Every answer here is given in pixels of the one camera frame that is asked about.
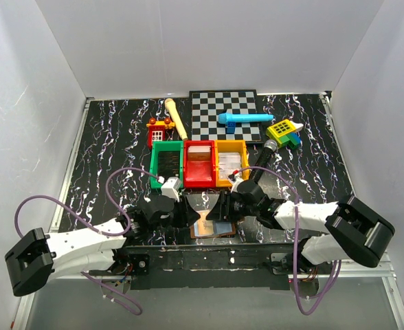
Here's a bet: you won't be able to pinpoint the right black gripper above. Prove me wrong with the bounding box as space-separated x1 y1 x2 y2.
205 189 258 223

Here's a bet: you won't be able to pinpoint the brown leather card holder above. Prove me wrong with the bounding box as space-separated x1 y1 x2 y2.
189 219 238 240

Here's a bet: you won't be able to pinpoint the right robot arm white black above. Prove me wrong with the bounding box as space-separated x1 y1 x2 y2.
206 180 395 273

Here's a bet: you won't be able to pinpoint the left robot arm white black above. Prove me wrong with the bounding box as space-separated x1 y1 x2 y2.
5 195 201 297

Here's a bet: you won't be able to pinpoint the cards in yellow bin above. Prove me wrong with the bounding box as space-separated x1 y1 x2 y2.
218 153 241 180

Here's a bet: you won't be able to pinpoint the black card in green bin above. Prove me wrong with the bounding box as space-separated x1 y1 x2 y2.
157 151 181 179

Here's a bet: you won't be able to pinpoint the card stack in red bin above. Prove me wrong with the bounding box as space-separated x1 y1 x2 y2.
187 145 212 161

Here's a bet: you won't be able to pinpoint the red plastic bin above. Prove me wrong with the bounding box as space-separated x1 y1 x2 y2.
183 140 216 188

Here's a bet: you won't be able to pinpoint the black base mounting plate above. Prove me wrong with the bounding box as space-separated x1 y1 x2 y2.
90 243 293 290

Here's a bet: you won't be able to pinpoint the yellow plastic bin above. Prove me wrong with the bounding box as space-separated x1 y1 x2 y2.
214 140 249 188

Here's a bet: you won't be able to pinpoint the green plastic bin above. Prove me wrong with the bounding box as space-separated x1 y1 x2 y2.
150 140 183 188

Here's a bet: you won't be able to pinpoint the black silver microphone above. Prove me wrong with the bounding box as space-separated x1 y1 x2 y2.
249 140 278 183

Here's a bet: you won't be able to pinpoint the small blue toy block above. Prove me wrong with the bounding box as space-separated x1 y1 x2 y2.
225 122 236 134

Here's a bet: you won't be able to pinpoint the red toy block house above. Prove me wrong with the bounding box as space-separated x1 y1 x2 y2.
146 118 175 149

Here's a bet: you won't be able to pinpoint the blue toy microphone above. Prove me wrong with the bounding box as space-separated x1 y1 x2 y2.
217 113 274 125

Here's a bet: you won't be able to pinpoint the beige toy microphone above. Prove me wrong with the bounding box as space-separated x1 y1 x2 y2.
164 98 188 141

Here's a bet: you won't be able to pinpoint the yellow green block toy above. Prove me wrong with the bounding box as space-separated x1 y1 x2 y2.
266 119 304 149

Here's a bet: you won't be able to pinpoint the checkered chess board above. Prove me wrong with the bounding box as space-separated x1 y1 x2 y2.
189 89 263 144

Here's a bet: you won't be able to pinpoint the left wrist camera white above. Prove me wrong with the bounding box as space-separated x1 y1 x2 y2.
161 177 181 201

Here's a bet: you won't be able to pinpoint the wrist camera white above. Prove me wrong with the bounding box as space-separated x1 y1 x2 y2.
227 170 244 192
161 177 181 201

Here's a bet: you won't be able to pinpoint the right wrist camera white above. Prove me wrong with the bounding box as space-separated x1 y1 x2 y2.
227 170 244 192

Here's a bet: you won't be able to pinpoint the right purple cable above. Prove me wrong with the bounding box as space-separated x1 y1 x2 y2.
232 166 343 316

